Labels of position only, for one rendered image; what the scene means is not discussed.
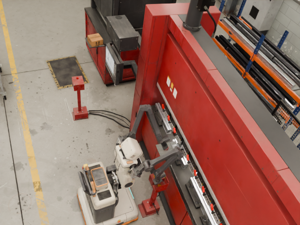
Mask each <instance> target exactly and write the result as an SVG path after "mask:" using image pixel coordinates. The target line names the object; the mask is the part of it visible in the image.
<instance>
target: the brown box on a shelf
mask: <svg viewBox="0 0 300 225"><path fill-rule="evenodd" d="M85 40H86V42H87V44H88V46H89V48H96V47H103V46H105V45H104V43H103V38H102V37H101V36H100V35H99V34H98V33H96V34H91V35H88V36H87V37H86V38H85Z"/></svg>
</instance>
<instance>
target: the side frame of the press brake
mask: <svg viewBox="0 0 300 225"><path fill-rule="evenodd" d="M189 4H190V3H174V4H146V8H145V15H144V22H143V29H142V38H141V46H140V53H139V60H138V67H137V77H136V83H135V90H134V98H133V107H132V114H131V122H130V129H129V132H130V131H131V130H132V128H133V125H134V122H135V120H136V117H137V114H138V111H139V106H140V105H145V104H149V105H150V106H152V105H155V103H160V105H161V107H162V104H164V107H165V104H166V103H165V101H164V99H163V97H162V95H161V93H160V91H159V89H158V87H157V81H158V76H159V71H160V66H161V62H162V58H163V52H164V47H165V42H166V37H167V33H172V32H171V31H170V30H169V28H168V26H167V24H168V19H169V16H170V15H179V14H187V13H188V8H189ZM209 12H210V13H211V15H212V17H213V18H214V20H215V22H216V25H217V24H218V21H219V18H220V15H221V12H220V11H219V9H218V8H217V7H216V6H210V7H209ZM200 24H201V26H202V27H203V28H204V30H205V31H206V32H207V33H208V35H209V36H210V37H211V36H212V33H213V32H214V28H215V26H214V22H213V21H212V19H211V17H210V16H209V14H208V13H207V12H203V15H202V18H201V21H200ZM211 39H212V38H211ZM145 112H146V111H144V113H143V115H142V118H141V121H140V124H139V126H138V129H137V133H136V135H135V136H136V140H137V142H138V143H140V141H143V138H142V125H143V120H144V115H145Z"/></svg>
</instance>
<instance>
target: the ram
mask: <svg viewBox="0 0 300 225"><path fill-rule="evenodd" d="M168 76H169V78H170V80H171V81H170V85H169V87H168V85H167V78H168ZM171 83H173V88H171ZM158 84H159V86H160V88H161V90H162V92H163V94H164V96H165V98H166V100H167V102H168V104H169V106H170V108H171V109H172V112H173V114H174V116H175V117H176V120H177V122H178V124H179V125H180V127H181V130H182V132H183V134H184V135H185V138H186V140H187V142H188V143H189V146H190V147H191V149H192V151H193V153H194V155H195V157H196V159H197V161H198V163H199V165H200V167H201V169H202V171H203V173H204V175H205V177H206V179H207V181H208V183H209V185H210V187H211V189H212V191H213V193H214V195H215V197H216V199H217V201H218V203H219V205H220V207H221V209H222V211H223V213H224V215H225V217H226V219H227V221H228V223H229V225H297V224H296V222H295V221H294V219H293V218H292V216H291V215H290V213H289V211H288V210H287V208H286V207H285V205H284V204H283V202H282V201H281V199H280V198H279V196H278V195H277V193H276V192H275V190H274V189H273V187H272V185H271V184H270V182H269V181H268V179H267V178H266V176H265V175H264V173H263V172H262V170H261V169H260V167H259V166H258V164H257V163H256V161H255V159H254V158H253V156H252V155H251V153H250V152H249V150H248V149H247V147H246V146H245V144H244V143H243V141H242V140H241V138H240V137H239V135H238V133H237V132H236V130H235V129H234V127H233V126H232V124H231V123H230V121H229V120H228V118H227V117H226V115H225V114H224V112H223V111H222V109H221V108H220V106H219V104H218V103H217V101H216V100H215V98H214V97H213V95H212V94H211V92H210V91H209V89H208V88H207V86H206V85H205V83H204V81H203V80H202V78H201V77H200V75H199V74H198V72H197V71H196V69H195V68H194V66H193V65H192V63H191V62H190V60H189V59H188V57H187V55H186V54H185V52H184V51H183V49H182V48H181V46H180V45H179V43H178V42H177V40H176V39H175V37H174V36H173V34H172V33H167V37H166V42H165V47H164V52H163V56H162V62H161V66H160V71H159V76H158ZM157 87H158V85H157ZM170 88H171V89H172V92H171V90H170ZM174 88H175V89H176V90H177V95H176V98H174V96H173V91H174ZM158 89H159V87H158ZM159 91H160V89H159ZM160 93H161V91H160ZM161 95H162V93H161ZM162 97H163V95H162ZM163 99H164V97H163ZM164 101H165V99H164ZM165 103H166V101H165ZM166 105H167V103H166ZM167 107H168V105H167ZM168 109H169V107H168ZM169 111H170V109H169ZM170 113H171V111H170ZM171 115H172V113H171ZM172 117H173V115H172ZM173 119H174V117H173ZM174 121H175V119H174ZM175 123H176V121H175ZM178 124H177V123H176V125H177V127H178V129H179V131H180V133H181V135H182V137H183V139H184V141H185V143H186V145H187V147H188V149H189V151H190V153H191V155H192V157H193V159H194V161H195V163H196V165H197V167H198V169H199V171H200V173H201V175H202V177H203V179H204V181H205V183H206V185H207V187H208V189H209V191H210V193H211V195H212V197H213V199H214V201H215V203H216V205H217V207H218V209H219V211H220V213H221V215H222V217H223V219H224V221H225V223H226V225H228V224H227V222H226V220H225V218H224V216H223V214H222V212H221V210H220V208H219V206H218V204H217V202H216V200H215V198H214V196H213V194H212V192H211V190H210V188H209V186H208V184H207V182H206V180H205V178H204V176H203V174H202V172H201V170H200V168H199V166H198V164H197V162H196V160H195V158H194V156H193V154H192V152H191V150H190V148H189V146H188V144H187V142H186V140H185V138H184V136H183V134H182V132H181V130H180V128H179V126H178Z"/></svg>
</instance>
